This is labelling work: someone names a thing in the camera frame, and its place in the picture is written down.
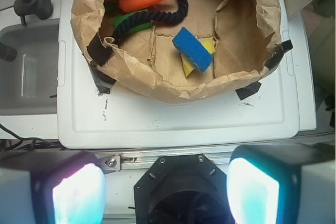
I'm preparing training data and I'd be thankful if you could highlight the brown paper bag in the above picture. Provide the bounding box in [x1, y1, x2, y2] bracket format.
[71, 0, 285, 103]

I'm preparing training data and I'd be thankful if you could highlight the aluminium rail with bracket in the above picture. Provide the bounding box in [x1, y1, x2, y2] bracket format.
[94, 146, 235, 174]

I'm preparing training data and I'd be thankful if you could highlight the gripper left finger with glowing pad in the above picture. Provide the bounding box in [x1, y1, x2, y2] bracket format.
[1, 151, 107, 223]

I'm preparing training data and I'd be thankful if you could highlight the black faucet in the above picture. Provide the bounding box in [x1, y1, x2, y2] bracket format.
[13, 0, 54, 26]

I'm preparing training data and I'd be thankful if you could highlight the black cable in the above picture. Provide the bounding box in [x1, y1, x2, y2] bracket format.
[0, 123, 66, 152]

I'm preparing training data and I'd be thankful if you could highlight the black tape piece left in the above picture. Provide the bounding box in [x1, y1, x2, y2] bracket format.
[89, 66, 116, 94]

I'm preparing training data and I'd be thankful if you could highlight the blue sponge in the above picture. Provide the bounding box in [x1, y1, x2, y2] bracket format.
[172, 27, 213, 72]

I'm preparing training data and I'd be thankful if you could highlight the black tape piece right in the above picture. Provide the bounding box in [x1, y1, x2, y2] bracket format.
[235, 81, 262, 101]

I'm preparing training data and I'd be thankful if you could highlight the green block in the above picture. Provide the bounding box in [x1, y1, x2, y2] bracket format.
[112, 9, 152, 35]

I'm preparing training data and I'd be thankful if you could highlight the dark navy rope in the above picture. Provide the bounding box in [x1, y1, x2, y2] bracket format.
[112, 0, 189, 46]

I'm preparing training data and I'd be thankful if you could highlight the yellow sponge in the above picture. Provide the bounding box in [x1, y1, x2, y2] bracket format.
[181, 38, 215, 78]

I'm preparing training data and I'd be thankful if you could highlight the black octagonal mount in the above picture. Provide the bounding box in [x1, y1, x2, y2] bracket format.
[134, 154, 235, 223]

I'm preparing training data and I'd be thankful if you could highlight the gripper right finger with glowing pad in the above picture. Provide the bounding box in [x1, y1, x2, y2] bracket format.
[226, 143, 335, 223]

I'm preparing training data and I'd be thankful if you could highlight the white plastic bin lid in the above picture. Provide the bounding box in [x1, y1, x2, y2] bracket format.
[57, 0, 300, 149]

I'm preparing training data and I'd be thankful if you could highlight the grey sink basin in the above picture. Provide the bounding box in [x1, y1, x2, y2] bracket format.
[1, 19, 59, 116]

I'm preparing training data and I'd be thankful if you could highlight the black tape piece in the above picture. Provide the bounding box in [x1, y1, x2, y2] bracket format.
[89, 66, 116, 94]
[235, 81, 262, 101]

